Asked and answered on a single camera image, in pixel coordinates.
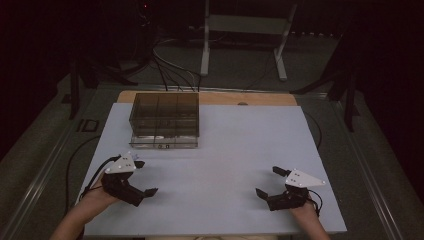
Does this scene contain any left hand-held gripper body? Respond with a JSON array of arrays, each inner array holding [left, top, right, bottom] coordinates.
[[100, 151, 146, 208]]

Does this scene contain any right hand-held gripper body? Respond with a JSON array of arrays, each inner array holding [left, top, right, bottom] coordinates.
[[265, 168, 327, 212]]

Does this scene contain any smoky transparent drawer cabinet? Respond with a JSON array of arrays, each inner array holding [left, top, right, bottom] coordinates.
[[128, 92, 200, 138]]

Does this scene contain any person's right hand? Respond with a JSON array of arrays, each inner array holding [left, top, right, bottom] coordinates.
[[289, 200, 319, 225]]

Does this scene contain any person's left hand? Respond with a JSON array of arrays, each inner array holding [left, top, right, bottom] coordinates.
[[83, 174, 119, 214]]

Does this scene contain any white table board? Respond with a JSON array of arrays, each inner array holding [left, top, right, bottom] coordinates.
[[78, 102, 348, 238]]

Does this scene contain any person's light clothing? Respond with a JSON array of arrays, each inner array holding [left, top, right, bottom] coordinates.
[[144, 235, 279, 240]]

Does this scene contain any wooden table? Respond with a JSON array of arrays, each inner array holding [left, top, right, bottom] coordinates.
[[117, 89, 298, 107]]

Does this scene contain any black stand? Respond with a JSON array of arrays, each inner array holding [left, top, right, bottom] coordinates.
[[68, 59, 139, 120], [289, 33, 361, 133]]

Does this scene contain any white metal stand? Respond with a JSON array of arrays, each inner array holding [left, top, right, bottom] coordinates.
[[199, 0, 299, 82]]

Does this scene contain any left hand-held gripper cable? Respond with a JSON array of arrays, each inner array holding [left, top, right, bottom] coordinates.
[[78, 154, 123, 203]]

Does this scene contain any hand-held gripper cable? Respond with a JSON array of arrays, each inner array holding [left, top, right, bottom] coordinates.
[[78, 154, 123, 203], [308, 189, 324, 216]]

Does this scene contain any right hand-held gripper cable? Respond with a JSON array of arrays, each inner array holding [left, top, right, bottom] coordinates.
[[308, 189, 324, 216]]

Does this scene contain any short black floor cable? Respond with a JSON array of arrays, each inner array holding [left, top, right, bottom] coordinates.
[[303, 110, 324, 151]]

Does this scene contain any long black floor cable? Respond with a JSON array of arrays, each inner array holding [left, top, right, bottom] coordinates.
[[63, 134, 102, 218]]

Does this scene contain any metal floor rail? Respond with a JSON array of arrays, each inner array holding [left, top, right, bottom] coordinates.
[[0, 84, 101, 240], [331, 96, 406, 240]]

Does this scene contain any white floor cable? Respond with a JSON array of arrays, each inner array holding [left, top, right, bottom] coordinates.
[[152, 38, 201, 92]]

